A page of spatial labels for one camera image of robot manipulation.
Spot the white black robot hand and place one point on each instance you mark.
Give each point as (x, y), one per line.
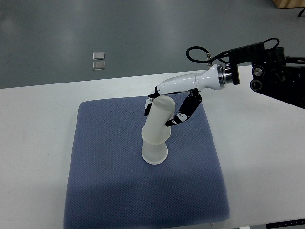
(216, 78)

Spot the white paper cup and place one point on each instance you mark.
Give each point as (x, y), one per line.
(154, 154)
(155, 131)

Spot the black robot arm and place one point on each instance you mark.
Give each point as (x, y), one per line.
(274, 74)

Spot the wooden box corner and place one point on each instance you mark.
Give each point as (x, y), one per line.
(288, 4)

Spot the black tripod leg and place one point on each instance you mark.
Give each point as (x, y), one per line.
(301, 12)

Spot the white paper cup on mat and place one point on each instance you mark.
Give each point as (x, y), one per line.
(154, 154)

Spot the upper metal floor plate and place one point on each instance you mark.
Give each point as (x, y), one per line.
(98, 55)

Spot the metal floor plate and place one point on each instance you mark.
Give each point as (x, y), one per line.
(98, 65)
(98, 55)

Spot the lower metal floor plate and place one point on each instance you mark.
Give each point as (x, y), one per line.
(98, 65)

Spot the blue quilted mat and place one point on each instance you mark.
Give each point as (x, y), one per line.
(110, 186)

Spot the black table control panel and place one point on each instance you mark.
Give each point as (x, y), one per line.
(285, 224)

